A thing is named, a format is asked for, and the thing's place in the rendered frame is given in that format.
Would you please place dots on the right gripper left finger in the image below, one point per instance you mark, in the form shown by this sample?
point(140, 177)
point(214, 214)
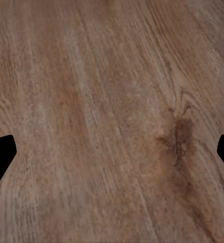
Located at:
point(7, 152)

